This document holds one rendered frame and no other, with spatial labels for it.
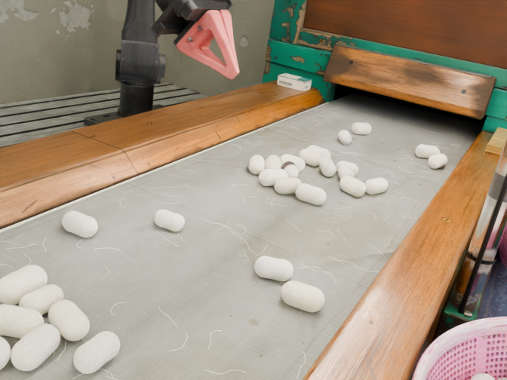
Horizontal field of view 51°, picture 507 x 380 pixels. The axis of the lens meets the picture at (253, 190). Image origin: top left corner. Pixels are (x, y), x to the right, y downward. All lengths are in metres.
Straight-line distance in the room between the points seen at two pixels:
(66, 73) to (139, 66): 2.01
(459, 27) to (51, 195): 0.77
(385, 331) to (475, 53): 0.74
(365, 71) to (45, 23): 2.07
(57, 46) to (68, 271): 2.52
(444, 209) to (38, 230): 0.42
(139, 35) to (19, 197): 0.53
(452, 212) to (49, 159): 0.44
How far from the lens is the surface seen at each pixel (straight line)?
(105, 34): 2.99
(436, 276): 0.49
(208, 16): 0.66
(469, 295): 0.54
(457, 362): 0.43
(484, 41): 1.06
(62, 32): 2.94
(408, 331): 0.41
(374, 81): 1.04
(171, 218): 0.51
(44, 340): 0.37
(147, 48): 1.00
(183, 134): 0.73
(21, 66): 2.84
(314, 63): 1.14
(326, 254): 0.52
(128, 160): 0.64
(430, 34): 1.08
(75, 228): 0.50
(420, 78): 1.03
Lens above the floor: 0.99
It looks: 23 degrees down
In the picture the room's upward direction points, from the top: 9 degrees clockwise
